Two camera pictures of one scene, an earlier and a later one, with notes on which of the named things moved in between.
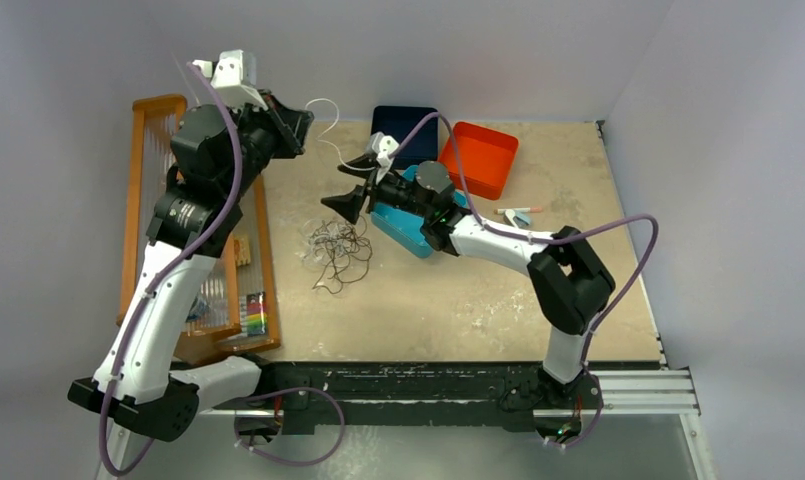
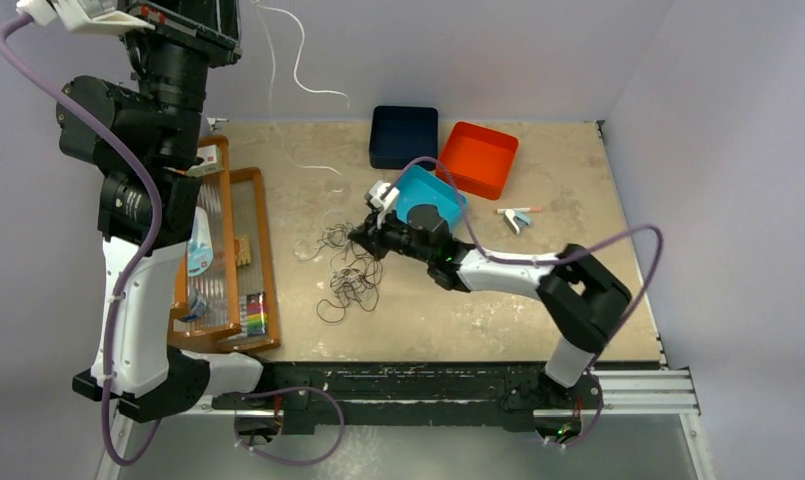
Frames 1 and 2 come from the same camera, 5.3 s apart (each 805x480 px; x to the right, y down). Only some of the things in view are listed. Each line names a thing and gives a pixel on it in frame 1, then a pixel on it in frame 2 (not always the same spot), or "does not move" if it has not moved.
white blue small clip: x=515 y=219 does not move
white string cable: x=325 y=141 → x=279 y=138
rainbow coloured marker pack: x=256 y=314 does not move
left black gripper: x=289 y=125 → x=208 y=29
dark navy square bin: x=399 y=122 does not move
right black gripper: x=350 y=205 → x=371 y=238
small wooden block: x=242 y=249 does not move
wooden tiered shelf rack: x=235 y=309 does not move
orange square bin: x=487 y=158 does not move
